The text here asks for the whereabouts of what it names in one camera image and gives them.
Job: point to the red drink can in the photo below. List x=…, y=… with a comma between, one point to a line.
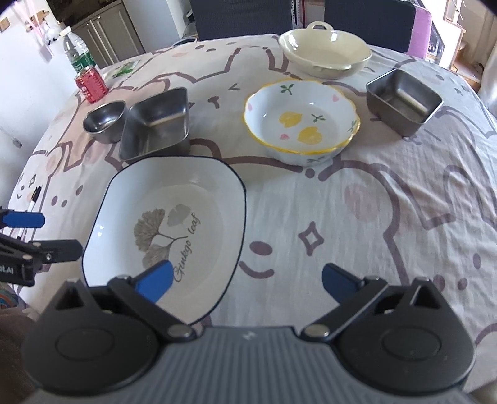
x=91, y=85

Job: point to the wooden shelf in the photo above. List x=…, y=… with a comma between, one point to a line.
x=450, y=39

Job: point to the purple board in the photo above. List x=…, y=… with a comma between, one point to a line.
x=421, y=31

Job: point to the white marker pen black cap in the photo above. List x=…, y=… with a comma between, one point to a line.
x=37, y=193

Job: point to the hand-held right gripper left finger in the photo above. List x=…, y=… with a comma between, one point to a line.
x=155, y=281

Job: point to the rectangular steel container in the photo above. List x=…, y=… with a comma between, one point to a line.
x=155, y=112

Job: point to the square steel container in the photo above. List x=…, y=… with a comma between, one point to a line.
x=403, y=101

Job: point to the green packet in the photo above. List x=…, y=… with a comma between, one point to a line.
x=124, y=70

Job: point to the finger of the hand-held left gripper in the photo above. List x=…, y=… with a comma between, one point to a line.
x=23, y=219
x=58, y=249

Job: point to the small round steel bowl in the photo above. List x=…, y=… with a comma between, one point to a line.
x=103, y=120

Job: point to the dark fabric chair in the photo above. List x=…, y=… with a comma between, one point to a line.
x=240, y=17
x=369, y=19

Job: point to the white square plate dark rim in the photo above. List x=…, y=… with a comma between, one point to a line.
x=174, y=186

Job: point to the grey floor cabinet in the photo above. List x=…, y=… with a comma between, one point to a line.
x=108, y=31

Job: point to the clear plastic water bottle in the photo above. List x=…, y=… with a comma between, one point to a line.
x=75, y=50

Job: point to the bear printed tablecloth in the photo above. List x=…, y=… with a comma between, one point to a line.
x=349, y=202

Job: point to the floral bowl yellow rim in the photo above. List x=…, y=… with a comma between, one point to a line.
x=299, y=112

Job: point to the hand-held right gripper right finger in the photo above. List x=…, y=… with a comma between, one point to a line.
x=337, y=283

